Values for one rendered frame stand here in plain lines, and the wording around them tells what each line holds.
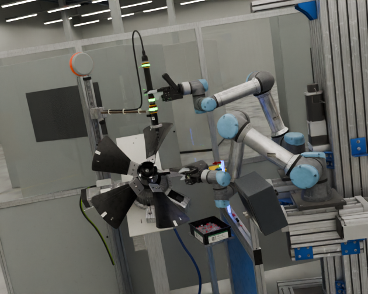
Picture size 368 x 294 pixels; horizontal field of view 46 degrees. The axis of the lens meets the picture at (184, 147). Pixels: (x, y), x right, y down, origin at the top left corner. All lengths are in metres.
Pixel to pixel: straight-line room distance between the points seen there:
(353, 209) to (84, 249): 2.03
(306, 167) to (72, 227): 1.98
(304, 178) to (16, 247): 2.28
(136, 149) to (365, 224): 1.48
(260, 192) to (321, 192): 0.49
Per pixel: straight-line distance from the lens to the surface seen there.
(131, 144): 2.89
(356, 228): 2.15
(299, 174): 2.01
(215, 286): 2.70
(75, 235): 3.42
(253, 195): 1.76
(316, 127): 2.38
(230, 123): 2.06
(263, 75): 2.53
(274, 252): 3.64
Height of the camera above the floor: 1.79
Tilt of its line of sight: 11 degrees down
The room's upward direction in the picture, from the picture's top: 9 degrees counter-clockwise
